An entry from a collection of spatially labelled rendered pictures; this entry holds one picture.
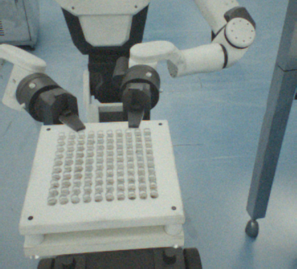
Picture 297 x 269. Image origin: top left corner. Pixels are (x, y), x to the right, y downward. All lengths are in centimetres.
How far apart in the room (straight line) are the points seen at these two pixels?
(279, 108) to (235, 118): 111
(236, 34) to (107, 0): 34
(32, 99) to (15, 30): 244
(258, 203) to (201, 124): 85
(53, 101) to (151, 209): 30
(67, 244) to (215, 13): 71
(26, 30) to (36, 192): 266
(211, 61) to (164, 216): 52
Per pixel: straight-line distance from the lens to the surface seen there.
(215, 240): 191
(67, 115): 83
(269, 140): 157
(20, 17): 327
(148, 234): 68
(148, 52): 98
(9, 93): 99
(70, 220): 65
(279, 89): 146
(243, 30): 110
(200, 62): 105
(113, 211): 65
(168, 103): 268
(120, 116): 131
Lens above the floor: 149
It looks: 37 degrees down
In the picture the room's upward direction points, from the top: straight up
